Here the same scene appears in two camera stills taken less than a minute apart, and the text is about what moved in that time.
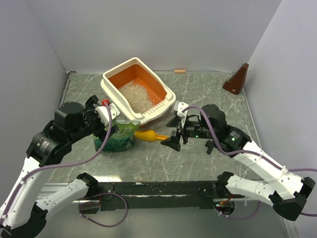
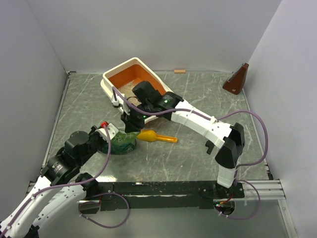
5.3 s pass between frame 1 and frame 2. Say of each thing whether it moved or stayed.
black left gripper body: moved
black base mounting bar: stayed
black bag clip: stayed
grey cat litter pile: stayed
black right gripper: moved
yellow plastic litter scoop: stayed
